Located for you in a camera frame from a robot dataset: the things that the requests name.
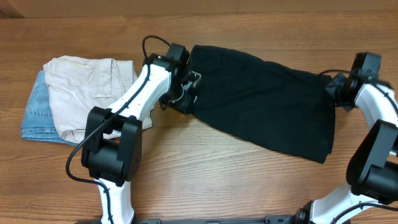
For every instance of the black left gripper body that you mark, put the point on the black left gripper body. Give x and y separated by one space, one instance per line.
180 98

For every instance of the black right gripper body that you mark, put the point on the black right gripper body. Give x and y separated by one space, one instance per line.
333 90

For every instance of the black cloth garment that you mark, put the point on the black cloth garment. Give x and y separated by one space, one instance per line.
266 103

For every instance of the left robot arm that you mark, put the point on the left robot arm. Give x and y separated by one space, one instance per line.
113 149

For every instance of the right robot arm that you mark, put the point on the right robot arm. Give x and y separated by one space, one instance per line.
371 179

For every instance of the beige folded trousers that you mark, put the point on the beige folded trousers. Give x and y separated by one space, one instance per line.
76 85

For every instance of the blue folded jeans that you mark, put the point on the blue folded jeans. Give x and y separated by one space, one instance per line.
38 124

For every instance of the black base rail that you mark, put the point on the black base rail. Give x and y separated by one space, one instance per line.
270 219

